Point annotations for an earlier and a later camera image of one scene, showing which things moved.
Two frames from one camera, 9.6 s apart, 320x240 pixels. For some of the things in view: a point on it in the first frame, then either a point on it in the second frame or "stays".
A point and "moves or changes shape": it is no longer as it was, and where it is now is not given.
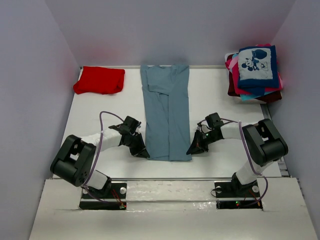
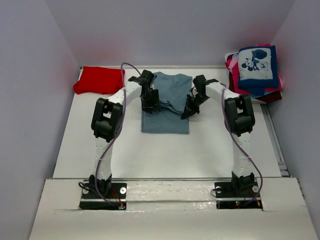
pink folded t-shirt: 232,65 stays
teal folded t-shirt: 246,97 stays
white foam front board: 173,211 stays
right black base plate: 232,195 stays
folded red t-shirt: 100,80 stays
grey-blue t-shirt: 166,95 moves or changes shape
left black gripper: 140,151 -> 154,103
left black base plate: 115,200 stays
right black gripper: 197,146 -> 187,113
